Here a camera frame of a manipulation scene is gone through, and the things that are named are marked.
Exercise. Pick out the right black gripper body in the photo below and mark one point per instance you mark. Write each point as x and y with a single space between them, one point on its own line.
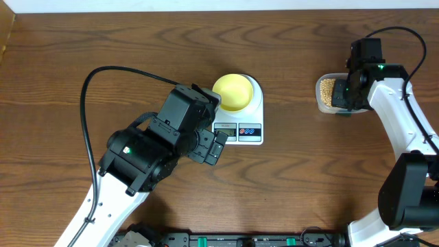
342 96

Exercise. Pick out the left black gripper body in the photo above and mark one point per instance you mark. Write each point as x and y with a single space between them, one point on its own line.
199 151

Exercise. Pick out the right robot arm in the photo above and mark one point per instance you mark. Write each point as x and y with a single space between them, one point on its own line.
406 205

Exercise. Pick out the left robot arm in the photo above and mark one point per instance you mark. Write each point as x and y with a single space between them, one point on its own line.
140 156

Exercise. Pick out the white digital kitchen scale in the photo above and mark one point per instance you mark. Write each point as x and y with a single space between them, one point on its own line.
243 127

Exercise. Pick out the yellow plastic bowl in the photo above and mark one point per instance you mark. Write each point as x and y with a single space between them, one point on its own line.
236 92

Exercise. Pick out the pile of soybeans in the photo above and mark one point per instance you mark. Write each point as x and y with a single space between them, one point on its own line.
326 91

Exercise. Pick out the clear plastic bean container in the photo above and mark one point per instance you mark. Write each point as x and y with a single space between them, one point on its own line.
329 109

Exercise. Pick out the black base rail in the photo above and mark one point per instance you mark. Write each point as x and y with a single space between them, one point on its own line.
144 235

